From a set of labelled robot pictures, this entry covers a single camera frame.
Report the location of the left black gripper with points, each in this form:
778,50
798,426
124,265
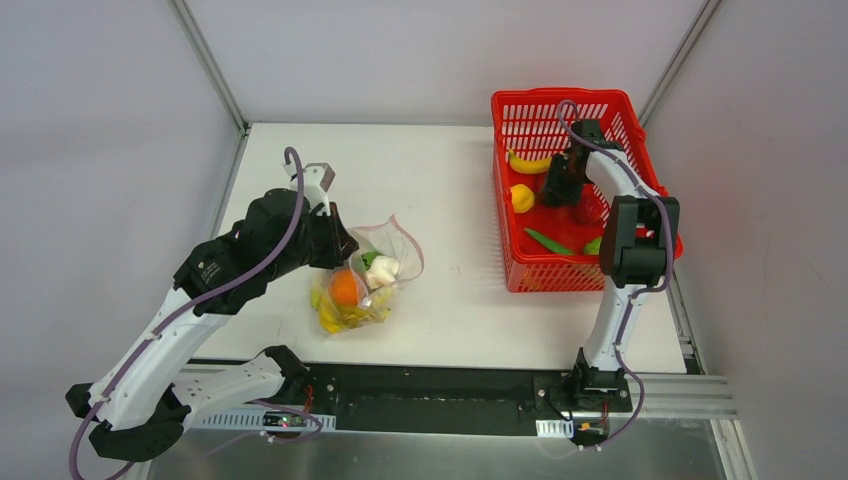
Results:
337,237

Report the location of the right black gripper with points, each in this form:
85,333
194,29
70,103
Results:
561,183

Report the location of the orange toy orange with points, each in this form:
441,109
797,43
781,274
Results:
344,288

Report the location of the clear zip top bag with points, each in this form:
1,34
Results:
365,288

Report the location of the white toy garlic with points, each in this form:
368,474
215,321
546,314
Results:
383,272

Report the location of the red plastic basket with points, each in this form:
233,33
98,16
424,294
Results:
526,121

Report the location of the toy watermelon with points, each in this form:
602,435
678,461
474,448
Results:
368,258

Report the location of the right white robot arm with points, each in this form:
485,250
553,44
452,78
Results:
636,253

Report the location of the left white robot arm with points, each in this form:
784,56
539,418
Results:
139,410

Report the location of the single yellow banana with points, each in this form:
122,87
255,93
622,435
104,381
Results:
528,167

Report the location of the red toy apple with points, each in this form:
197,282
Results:
589,211

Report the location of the yellow toy lemon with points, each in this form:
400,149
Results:
522,198

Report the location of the green toy lime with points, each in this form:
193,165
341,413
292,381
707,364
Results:
592,247

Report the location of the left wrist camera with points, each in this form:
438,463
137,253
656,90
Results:
318,178

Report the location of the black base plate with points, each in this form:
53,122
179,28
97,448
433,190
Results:
442,400

